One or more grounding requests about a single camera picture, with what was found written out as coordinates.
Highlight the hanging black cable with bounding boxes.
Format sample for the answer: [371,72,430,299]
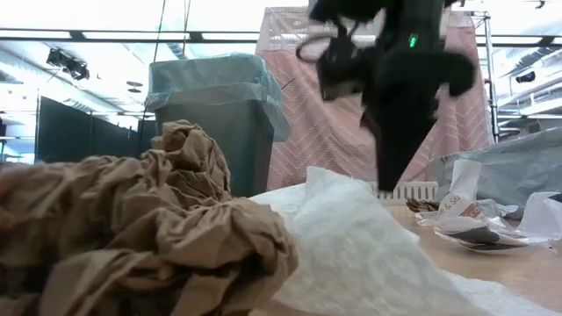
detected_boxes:
[139,0,168,133]
[182,0,193,47]

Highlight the white slotted cable duct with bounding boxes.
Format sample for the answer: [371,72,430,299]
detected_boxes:
[372,181,439,206]

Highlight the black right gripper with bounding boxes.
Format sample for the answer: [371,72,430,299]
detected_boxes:
[362,0,478,192]

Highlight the small brown paper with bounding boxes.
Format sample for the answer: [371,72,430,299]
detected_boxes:
[406,197,441,215]

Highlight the clear plastic wrapper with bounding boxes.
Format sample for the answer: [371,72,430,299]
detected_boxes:
[414,197,526,227]

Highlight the black partition panels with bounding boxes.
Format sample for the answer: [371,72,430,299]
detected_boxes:
[33,95,158,166]

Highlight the pink chevron cloth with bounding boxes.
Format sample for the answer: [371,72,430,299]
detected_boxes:
[256,6,493,190]

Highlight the grey plastic trash bin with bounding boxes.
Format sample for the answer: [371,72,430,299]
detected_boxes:
[153,90,277,198]

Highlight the white paper towel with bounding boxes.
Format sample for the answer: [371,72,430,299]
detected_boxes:
[248,165,558,316]

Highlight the grey plastic trash bag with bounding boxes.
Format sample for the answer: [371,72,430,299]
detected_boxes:
[426,126,562,210]

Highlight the white printed wrapper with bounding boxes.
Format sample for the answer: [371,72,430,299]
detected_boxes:
[434,158,562,254]

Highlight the large brown paper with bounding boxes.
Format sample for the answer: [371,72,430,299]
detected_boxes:
[0,118,299,316]

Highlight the black ceiling-mounted device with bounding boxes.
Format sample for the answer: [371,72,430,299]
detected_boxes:
[45,47,91,82]

